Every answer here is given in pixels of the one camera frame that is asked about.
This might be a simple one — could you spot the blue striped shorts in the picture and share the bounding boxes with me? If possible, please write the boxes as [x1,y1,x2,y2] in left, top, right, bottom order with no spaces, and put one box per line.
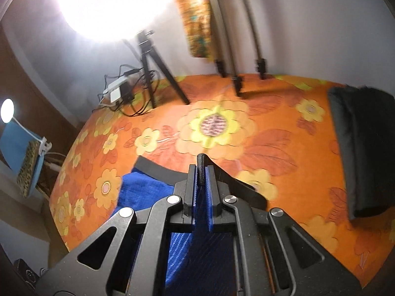
[112,153,269,287]

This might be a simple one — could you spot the orange floral bedsheet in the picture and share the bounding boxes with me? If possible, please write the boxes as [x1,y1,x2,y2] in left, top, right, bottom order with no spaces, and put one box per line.
[50,75,394,285]

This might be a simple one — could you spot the blue chair with patterned cushion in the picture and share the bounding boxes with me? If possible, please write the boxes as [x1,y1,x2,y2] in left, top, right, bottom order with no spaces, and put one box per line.
[1,118,52,198]

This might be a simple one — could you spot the black folded garment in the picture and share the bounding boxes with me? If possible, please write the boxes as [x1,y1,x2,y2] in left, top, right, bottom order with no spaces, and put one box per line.
[327,86,394,220]

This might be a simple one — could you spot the white power strip with adapters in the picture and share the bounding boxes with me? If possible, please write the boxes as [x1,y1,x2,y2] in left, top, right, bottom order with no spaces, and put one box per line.
[103,77,135,104]

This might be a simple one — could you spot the small black tripod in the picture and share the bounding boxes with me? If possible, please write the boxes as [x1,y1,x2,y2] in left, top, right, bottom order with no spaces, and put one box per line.
[137,30,190,108]

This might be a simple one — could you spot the orange patterned hanging cloth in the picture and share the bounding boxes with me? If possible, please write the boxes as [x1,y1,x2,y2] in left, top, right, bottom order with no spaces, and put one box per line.
[176,0,212,59]

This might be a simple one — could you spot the silver tall tripod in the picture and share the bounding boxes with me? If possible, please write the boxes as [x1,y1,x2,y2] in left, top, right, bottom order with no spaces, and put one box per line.
[209,0,267,97]

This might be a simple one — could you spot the black power cables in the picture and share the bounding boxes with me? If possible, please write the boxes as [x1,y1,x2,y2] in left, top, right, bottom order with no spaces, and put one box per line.
[92,64,161,118]

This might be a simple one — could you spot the white ring light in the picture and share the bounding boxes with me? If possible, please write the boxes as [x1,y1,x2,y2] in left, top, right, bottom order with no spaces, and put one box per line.
[55,0,173,44]

